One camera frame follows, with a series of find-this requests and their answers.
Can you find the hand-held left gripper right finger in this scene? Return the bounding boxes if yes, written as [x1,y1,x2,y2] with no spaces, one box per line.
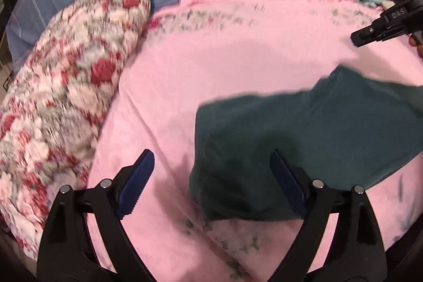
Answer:
[268,149,388,282]

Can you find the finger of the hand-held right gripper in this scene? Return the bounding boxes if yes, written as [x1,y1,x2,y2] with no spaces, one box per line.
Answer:
[351,17,404,47]

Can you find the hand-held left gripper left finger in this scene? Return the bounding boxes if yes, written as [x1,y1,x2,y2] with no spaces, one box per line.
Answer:
[37,149,156,282]

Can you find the dark green pants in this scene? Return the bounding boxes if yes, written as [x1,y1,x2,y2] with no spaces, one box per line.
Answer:
[188,66,423,222]

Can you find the person's right hand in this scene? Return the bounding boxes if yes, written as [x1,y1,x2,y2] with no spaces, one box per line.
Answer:
[408,31,423,59]

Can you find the red and white floral quilt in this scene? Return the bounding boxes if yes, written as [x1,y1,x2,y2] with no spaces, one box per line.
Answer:
[0,0,153,260]

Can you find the pink blanket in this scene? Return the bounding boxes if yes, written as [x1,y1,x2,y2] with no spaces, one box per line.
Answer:
[86,0,423,282]

